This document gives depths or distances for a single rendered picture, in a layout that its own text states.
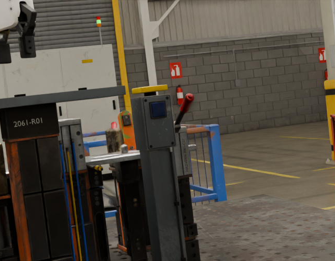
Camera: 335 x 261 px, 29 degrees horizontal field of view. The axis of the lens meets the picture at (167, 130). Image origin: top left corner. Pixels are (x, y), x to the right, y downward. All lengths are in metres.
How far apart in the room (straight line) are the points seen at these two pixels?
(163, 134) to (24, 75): 8.19
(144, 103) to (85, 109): 8.27
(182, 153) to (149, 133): 0.22
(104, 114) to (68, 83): 0.70
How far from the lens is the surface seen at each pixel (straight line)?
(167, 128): 1.35
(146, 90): 1.34
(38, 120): 1.27
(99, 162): 1.59
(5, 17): 1.29
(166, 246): 1.38
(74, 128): 1.45
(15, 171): 1.26
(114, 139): 1.85
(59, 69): 9.56
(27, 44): 1.26
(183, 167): 1.54
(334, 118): 4.15
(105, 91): 1.27
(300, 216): 2.17
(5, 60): 1.35
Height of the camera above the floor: 1.14
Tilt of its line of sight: 3 degrees down
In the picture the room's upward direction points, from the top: 7 degrees counter-clockwise
